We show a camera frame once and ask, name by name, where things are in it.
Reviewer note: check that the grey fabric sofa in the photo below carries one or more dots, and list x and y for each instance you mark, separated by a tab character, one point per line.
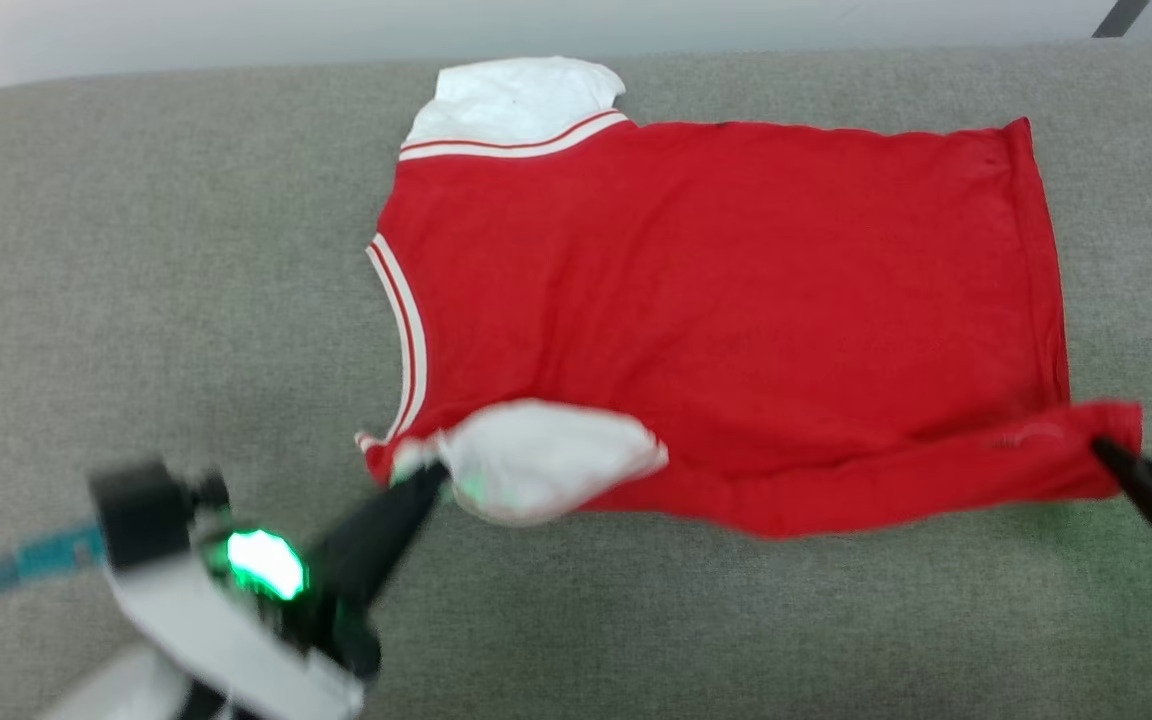
136	300

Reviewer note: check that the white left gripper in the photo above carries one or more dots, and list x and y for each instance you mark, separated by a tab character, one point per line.
196	620

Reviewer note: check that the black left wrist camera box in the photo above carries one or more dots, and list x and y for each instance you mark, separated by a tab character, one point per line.
141	515

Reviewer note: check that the red and white garment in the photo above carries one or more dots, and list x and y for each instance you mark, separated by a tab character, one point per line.
716	300

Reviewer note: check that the dark grey metal bracket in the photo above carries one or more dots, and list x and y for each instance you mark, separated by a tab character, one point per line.
1121	18

